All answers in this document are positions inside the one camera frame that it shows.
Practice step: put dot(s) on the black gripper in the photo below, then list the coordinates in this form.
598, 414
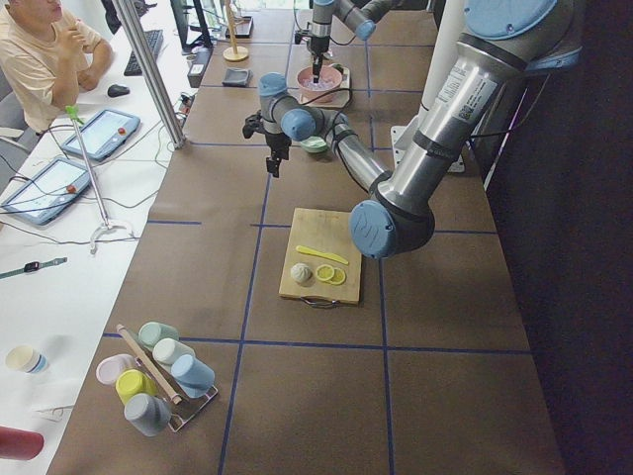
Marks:
277, 142
318, 45

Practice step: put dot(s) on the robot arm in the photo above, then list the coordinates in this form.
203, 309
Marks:
361, 21
481, 45

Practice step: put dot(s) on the white robot base pillar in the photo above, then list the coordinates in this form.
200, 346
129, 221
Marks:
443, 59

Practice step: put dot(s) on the pink bowl of ice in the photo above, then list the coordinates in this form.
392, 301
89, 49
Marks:
330, 79

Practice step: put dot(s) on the green ceramic bowl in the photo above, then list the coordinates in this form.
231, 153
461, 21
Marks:
314, 145

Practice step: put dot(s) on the wooden mug tree stand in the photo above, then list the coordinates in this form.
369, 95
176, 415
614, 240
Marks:
235, 52

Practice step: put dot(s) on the grey folded cloth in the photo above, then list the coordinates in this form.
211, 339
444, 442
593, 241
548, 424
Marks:
236, 77

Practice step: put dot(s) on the wooden cutting board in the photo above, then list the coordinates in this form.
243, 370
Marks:
321, 263

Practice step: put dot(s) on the yellow plastic knife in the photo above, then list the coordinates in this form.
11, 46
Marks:
305, 250

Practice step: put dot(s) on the far teach pendant tablet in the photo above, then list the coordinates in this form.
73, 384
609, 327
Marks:
105, 132

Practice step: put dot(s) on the teach pendant tablet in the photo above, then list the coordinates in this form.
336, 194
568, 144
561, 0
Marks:
105, 132
42, 198

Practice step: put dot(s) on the black computer mouse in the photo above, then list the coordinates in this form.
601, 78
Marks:
118, 90

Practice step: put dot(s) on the near teach pendant tablet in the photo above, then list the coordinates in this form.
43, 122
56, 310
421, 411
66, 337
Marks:
42, 198

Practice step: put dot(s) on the person in beige shirt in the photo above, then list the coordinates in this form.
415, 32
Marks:
49, 57

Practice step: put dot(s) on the cup rack with cups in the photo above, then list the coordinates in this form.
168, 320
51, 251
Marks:
159, 380

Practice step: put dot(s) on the white paper cup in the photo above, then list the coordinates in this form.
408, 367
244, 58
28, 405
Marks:
25, 358

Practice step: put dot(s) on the red cylinder bottle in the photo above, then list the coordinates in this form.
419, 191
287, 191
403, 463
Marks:
19, 444

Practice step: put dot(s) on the aluminium frame post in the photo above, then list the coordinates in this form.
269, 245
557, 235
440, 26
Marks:
131, 24

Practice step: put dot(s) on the white camera stand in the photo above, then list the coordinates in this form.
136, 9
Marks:
108, 225

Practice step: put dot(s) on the green strap smartwatch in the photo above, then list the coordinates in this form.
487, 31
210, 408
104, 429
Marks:
32, 267

